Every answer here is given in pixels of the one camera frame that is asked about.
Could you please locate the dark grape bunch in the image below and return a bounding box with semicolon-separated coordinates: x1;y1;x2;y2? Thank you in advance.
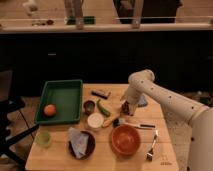
121;101;130;115

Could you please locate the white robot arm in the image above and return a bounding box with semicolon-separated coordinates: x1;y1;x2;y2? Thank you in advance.
122;69;213;171

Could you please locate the green chili pepper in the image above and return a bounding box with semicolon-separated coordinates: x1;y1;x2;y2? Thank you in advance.
96;99;111;117

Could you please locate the orange bowl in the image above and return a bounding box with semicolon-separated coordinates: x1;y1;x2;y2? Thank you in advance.
110;125;141;156

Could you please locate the white round lid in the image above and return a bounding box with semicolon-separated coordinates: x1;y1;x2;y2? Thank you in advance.
87;113;104;130

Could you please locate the small dark metal cup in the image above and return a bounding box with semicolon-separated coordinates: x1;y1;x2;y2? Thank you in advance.
83;100;95;115

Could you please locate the dark brown plate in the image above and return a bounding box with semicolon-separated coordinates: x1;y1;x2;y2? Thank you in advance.
68;131;96;160

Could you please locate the grey folded cloth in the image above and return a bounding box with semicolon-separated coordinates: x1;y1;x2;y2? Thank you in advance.
68;127;89;159

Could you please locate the green plastic tray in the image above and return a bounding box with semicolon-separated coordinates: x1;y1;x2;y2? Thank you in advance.
34;80;83;125

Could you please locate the orange fruit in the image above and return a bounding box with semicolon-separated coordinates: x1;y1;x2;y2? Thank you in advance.
44;104;56;117

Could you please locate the light green cup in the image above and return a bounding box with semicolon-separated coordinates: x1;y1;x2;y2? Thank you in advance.
36;131;51;148

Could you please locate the black chair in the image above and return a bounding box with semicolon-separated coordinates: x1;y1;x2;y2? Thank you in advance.
0;69;40;168

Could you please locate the dish brush with white handle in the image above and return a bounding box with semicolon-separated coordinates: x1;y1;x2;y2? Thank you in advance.
113;118;156;129

